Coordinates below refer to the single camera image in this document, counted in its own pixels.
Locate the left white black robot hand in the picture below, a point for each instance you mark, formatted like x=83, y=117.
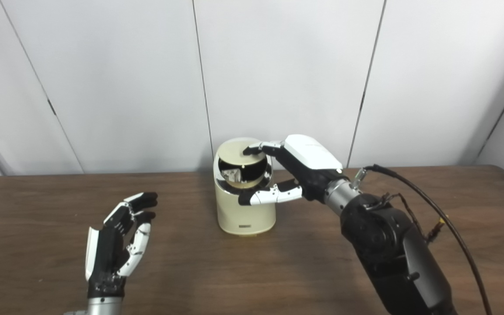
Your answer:
x=107, y=249

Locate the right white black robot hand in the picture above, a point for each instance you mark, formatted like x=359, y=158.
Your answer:
x=313, y=157

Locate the white green milk carton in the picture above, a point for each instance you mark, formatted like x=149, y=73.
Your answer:
x=235, y=175

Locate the cream round bin lid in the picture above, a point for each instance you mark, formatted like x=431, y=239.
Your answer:
x=230, y=151

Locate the black bin liner bag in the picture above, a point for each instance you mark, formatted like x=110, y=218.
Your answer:
x=254, y=170

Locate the cream-colored bin body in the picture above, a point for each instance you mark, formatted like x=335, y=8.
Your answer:
x=243, y=216

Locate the black panel seam latch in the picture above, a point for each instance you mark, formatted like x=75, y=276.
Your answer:
x=52, y=107
x=361, y=106

